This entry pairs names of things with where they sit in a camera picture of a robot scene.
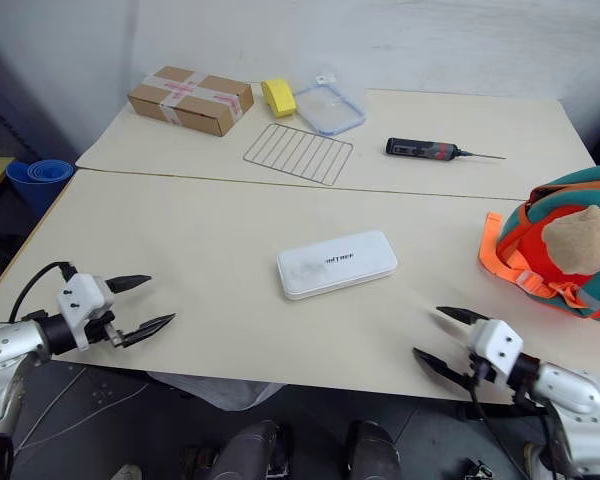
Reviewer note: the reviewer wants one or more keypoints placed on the white plastic sheet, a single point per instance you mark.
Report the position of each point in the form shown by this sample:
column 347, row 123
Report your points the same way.
column 220, row 390

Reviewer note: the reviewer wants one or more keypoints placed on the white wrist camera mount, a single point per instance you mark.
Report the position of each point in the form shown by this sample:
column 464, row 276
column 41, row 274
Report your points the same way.
column 82, row 295
column 497, row 345

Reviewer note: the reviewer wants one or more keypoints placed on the teal and orange backpack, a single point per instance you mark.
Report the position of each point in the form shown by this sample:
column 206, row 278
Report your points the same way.
column 555, row 280

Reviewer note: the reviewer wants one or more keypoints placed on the blue rolled mat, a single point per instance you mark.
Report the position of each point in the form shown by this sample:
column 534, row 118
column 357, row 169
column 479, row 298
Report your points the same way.
column 40, row 182

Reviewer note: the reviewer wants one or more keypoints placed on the dark rounded shape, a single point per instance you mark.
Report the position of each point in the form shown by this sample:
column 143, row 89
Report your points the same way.
column 372, row 450
column 250, row 450

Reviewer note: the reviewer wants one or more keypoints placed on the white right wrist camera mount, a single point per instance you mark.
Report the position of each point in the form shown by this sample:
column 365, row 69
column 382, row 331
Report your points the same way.
column 497, row 345

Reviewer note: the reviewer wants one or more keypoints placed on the white plastic case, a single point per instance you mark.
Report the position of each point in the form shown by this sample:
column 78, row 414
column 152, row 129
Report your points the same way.
column 337, row 265

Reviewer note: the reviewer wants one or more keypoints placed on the yellow sponge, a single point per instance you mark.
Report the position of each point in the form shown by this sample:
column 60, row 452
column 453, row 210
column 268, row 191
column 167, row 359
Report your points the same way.
column 279, row 97

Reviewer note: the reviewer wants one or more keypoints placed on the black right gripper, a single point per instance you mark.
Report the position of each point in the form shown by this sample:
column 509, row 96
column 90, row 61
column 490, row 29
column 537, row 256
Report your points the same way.
column 481, row 372

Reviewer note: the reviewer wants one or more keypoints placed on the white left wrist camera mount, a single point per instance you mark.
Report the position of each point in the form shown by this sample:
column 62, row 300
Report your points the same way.
column 82, row 295

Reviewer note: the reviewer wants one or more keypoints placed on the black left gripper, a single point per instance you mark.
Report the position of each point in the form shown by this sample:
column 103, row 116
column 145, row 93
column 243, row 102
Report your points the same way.
column 99, row 327

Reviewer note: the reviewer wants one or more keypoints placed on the black electric screwdriver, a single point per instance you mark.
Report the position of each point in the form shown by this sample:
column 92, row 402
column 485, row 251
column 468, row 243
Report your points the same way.
column 420, row 149

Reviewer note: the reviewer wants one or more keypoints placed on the taped cardboard box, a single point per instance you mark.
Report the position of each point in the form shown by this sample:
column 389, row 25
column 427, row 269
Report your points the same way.
column 190, row 102

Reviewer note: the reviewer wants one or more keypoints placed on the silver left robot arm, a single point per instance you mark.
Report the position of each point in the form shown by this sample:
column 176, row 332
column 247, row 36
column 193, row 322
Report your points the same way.
column 10, row 345

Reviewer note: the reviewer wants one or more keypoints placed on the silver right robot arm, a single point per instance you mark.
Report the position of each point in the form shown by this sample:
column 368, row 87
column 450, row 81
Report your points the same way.
column 570, row 390

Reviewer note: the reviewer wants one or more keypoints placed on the clear blue-rimmed container lid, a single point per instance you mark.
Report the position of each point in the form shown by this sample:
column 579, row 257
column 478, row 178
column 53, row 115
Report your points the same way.
column 330, row 107

